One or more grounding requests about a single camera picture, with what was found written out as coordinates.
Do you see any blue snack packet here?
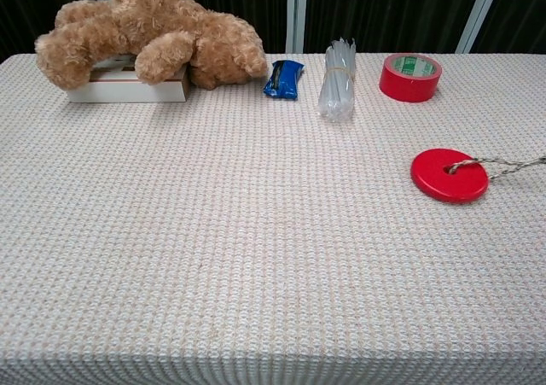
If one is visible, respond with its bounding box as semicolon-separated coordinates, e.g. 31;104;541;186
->
263;59;305;102

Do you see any brown plush teddy bear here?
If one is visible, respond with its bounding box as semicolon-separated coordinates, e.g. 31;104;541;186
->
34;0;269;90

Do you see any white cardboard box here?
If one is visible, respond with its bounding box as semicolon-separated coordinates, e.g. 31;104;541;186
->
67;54;191;104

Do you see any white frame post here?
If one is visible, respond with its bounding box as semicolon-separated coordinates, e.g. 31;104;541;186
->
455;0;506;55
284;0;309;55

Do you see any bundle of clear straws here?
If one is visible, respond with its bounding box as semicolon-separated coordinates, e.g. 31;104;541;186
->
317;37;357;122

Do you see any red tape roll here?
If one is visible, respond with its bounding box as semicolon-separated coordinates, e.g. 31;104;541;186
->
379;53;444;103

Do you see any woven beige tablecloth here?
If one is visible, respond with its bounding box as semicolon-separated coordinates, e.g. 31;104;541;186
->
0;52;546;385

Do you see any red disc with hole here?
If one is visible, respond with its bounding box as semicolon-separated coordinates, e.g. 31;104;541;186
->
409;148;490;206

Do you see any dark curtain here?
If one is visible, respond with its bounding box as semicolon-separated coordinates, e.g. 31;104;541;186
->
0;0;546;64

